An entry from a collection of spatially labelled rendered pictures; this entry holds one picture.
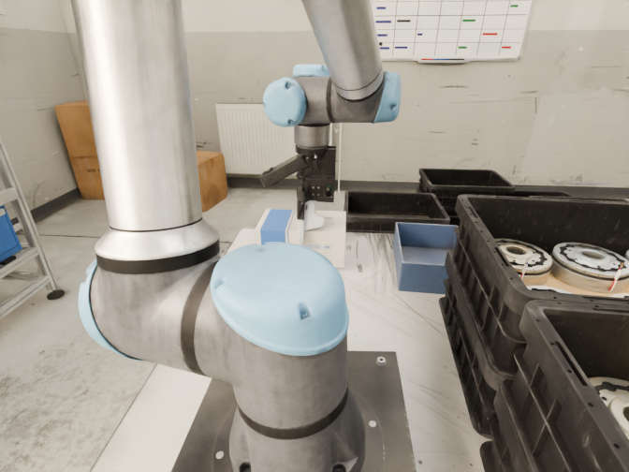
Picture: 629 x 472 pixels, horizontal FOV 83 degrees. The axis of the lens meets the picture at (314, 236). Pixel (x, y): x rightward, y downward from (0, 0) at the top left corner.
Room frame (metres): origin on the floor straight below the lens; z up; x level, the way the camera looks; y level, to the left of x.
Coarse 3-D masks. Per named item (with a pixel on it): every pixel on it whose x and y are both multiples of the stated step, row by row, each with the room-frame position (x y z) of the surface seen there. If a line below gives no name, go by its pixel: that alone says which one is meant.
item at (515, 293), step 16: (464, 208) 0.51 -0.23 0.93; (464, 224) 0.50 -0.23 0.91; (480, 224) 0.45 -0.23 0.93; (480, 240) 0.42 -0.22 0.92; (480, 256) 0.40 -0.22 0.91; (496, 256) 0.37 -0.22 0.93; (496, 272) 0.35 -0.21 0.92; (512, 272) 0.33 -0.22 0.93; (512, 288) 0.30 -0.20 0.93; (528, 288) 0.30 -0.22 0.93; (512, 304) 0.30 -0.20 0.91; (608, 304) 0.27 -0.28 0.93; (624, 304) 0.27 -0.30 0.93
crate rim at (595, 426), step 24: (528, 312) 0.26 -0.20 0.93; (552, 312) 0.27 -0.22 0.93; (576, 312) 0.26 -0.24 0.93; (600, 312) 0.26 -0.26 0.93; (624, 312) 0.26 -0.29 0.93; (528, 336) 0.25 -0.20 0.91; (552, 336) 0.23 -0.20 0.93; (552, 360) 0.21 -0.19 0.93; (552, 384) 0.20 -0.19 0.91; (576, 384) 0.18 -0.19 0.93; (576, 408) 0.17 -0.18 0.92; (600, 408) 0.16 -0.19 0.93; (576, 432) 0.16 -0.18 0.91; (600, 432) 0.14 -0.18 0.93; (600, 456) 0.14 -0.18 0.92; (624, 456) 0.13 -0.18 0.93
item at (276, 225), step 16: (272, 224) 0.73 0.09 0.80; (288, 224) 0.73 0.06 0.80; (336, 224) 0.73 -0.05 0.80; (256, 240) 0.71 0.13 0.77; (272, 240) 0.70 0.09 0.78; (288, 240) 0.70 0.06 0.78; (304, 240) 0.70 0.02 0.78; (320, 240) 0.69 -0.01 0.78; (336, 240) 0.69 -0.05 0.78; (336, 256) 0.69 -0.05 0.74
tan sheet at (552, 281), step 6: (552, 276) 0.47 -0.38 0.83; (546, 282) 0.46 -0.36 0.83; (552, 282) 0.46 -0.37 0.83; (558, 282) 0.46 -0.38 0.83; (564, 288) 0.44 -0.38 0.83; (570, 288) 0.44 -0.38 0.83; (576, 288) 0.44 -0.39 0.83; (624, 288) 0.44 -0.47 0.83; (588, 294) 0.43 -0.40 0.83; (594, 294) 0.43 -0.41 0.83; (600, 294) 0.43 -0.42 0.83; (606, 294) 0.43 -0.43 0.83; (612, 294) 0.43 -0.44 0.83
